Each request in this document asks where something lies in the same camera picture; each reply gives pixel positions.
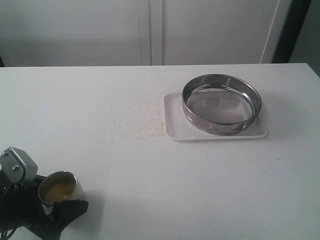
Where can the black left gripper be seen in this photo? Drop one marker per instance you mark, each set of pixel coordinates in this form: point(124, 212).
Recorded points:
point(23, 208)

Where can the yellow millet grains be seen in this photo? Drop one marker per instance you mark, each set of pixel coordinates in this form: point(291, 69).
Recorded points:
point(59, 192)

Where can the stainless steel cup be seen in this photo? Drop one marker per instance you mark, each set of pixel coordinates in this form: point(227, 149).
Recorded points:
point(59, 177)

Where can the round stainless steel sieve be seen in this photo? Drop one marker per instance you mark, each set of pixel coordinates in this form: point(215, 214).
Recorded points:
point(220, 104)

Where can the spilled yellow grains on table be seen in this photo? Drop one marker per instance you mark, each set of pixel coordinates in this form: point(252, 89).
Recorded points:
point(132, 109)

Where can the white rectangular plastic tray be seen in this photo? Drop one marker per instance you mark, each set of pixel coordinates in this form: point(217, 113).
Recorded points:
point(178, 128)

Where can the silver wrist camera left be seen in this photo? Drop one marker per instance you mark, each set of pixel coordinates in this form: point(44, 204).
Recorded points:
point(16, 166)

